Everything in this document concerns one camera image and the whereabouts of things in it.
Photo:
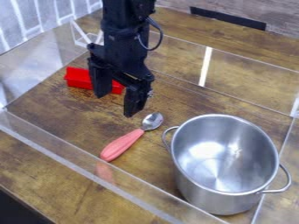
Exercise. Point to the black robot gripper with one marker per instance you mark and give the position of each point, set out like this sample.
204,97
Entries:
119,60

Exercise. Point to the pink handled metal spoon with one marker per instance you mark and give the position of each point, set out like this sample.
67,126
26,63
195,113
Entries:
120,145

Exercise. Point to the stainless steel pot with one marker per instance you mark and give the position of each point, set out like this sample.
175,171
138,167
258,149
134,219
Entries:
226,162

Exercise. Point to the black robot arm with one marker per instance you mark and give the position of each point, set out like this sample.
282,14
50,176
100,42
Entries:
126,12

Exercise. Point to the red plastic block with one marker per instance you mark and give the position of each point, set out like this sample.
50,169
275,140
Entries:
78,78

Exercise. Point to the clear acrylic barrier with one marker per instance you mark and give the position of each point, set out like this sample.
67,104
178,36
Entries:
214,68

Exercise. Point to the black strip on wall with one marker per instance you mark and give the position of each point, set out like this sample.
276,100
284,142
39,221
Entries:
228,18

